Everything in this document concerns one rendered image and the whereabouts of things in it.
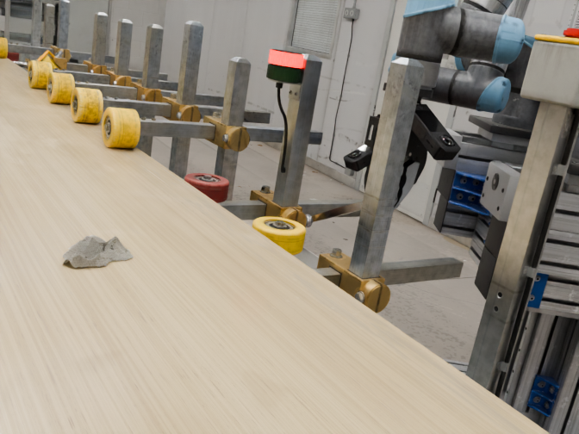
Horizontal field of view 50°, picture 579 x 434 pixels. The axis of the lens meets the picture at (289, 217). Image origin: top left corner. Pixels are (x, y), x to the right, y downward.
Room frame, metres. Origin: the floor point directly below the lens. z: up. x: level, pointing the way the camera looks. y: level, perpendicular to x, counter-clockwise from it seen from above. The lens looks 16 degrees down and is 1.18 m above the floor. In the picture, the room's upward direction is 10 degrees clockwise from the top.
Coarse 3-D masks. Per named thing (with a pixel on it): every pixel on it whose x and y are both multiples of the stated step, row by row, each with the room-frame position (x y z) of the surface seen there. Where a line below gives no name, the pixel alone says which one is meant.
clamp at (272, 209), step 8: (256, 192) 1.18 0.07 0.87; (272, 192) 1.21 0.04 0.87; (256, 200) 1.18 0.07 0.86; (264, 200) 1.15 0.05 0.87; (272, 200) 1.15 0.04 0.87; (272, 208) 1.12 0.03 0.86; (280, 208) 1.10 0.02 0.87; (288, 208) 1.11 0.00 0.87; (296, 208) 1.12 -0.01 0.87; (272, 216) 1.12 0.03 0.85; (280, 216) 1.10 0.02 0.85; (288, 216) 1.09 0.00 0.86; (296, 216) 1.10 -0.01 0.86; (304, 216) 1.11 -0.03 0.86; (304, 224) 1.11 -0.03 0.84
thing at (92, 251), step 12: (84, 240) 0.67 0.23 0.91; (96, 240) 0.69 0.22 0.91; (72, 252) 0.64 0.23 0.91; (84, 252) 0.64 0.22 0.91; (96, 252) 0.66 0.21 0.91; (108, 252) 0.65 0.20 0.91; (120, 252) 0.67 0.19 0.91; (72, 264) 0.62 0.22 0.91; (84, 264) 0.62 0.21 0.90; (96, 264) 0.63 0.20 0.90
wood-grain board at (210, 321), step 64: (0, 64) 2.29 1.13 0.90; (0, 128) 1.23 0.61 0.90; (64, 128) 1.34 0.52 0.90; (0, 192) 0.83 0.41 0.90; (64, 192) 0.88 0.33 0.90; (128, 192) 0.94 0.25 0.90; (192, 192) 1.00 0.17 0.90; (0, 256) 0.62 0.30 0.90; (192, 256) 0.71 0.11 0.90; (256, 256) 0.75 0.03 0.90; (0, 320) 0.48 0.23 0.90; (64, 320) 0.50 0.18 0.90; (128, 320) 0.52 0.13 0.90; (192, 320) 0.54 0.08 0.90; (256, 320) 0.57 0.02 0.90; (320, 320) 0.59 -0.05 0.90; (384, 320) 0.62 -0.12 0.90; (0, 384) 0.39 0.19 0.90; (64, 384) 0.41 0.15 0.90; (128, 384) 0.42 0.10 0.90; (192, 384) 0.44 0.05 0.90; (256, 384) 0.45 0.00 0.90; (320, 384) 0.47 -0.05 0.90; (384, 384) 0.49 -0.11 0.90; (448, 384) 0.50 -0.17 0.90
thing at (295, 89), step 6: (300, 54) 1.10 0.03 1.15; (282, 66) 1.08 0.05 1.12; (288, 66) 1.08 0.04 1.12; (270, 78) 1.10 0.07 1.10; (276, 84) 1.10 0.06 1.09; (282, 84) 1.10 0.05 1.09; (294, 84) 1.13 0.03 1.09; (300, 84) 1.11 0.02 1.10; (294, 90) 1.13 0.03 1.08; (300, 90) 1.11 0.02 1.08; (288, 96) 1.14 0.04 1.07; (294, 96) 1.12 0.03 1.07; (282, 108) 1.11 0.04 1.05; (282, 114) 1.11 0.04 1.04; (282, 162) 1.12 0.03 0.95; (282, 168) 1.12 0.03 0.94
